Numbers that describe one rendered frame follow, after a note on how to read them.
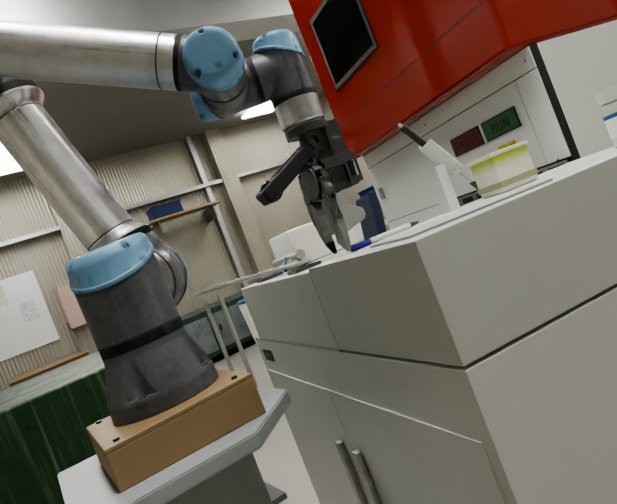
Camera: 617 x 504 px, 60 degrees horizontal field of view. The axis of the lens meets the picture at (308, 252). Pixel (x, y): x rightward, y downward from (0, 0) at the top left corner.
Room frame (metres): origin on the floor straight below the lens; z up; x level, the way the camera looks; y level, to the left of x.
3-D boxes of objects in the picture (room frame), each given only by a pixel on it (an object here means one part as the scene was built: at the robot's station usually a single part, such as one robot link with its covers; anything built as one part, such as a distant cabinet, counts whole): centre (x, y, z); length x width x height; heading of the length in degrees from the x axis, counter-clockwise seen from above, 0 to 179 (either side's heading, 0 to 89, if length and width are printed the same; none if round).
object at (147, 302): (0.75, 0.26, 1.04); 0.13 x 0.12 x 0.14; 2
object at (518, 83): (1.50, -0.44, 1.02); 0.81 x 0.03 x 0.40; 20
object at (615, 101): (0.87, -0.56, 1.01); 0.07 x 0.07 x 0.10
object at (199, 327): (8.02, 1.64, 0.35); 1.81 x 1.61 x 0.69; 119
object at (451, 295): (0.84, -0.34, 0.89); 0.62 x 0.35 x 0.14; 110
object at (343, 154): (0.89, -0.08, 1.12); 0.09 x 0.08 x 0.12; 110
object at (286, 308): (1.17, 0.06, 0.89); 0.55 x 0.09 x 0.14; 20
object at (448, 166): (0.97, -0.28, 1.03); 0.06 x 0.04 x 0.13; 110
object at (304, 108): (0.88, -0.07, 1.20); 0.08 x 0.08 x 0.05
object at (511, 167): (0.90, -0.35, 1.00); 0.07 x 0.07 x 0.07; 12
